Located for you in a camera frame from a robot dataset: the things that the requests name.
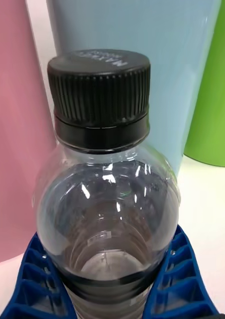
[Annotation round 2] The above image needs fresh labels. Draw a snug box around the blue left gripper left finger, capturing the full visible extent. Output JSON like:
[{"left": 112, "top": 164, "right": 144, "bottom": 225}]
[{"left": 0, "top": 233, "right": 76, "bottom": 319}]

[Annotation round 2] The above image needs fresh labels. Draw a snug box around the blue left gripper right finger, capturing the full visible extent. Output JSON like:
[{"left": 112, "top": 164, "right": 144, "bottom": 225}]
[{"left": 144, "top": 225, "right": 225, "bottom": 319}]

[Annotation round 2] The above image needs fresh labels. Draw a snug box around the clear plastic bottle black cap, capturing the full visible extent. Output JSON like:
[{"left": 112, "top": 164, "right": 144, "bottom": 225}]
[{"left": 31, "top": 48, "right": 182, "bottom": 319}]

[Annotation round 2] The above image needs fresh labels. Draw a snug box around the pink plastic bin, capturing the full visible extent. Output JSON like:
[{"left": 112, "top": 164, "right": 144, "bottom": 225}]
[{"left": 0, "top": 0, "right": 60, "bottom": 265}]

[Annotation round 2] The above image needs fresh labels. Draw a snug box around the green plastic bin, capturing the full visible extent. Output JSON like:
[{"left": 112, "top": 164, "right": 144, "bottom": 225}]
[{"left": 183, "top": 0, "right": 225, "bottom": 168}]

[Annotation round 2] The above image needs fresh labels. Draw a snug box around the pale blue plastic bin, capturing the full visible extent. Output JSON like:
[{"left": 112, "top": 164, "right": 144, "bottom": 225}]
[{"left": 46, "top": 0, "right": 222, "bottom": 178}]

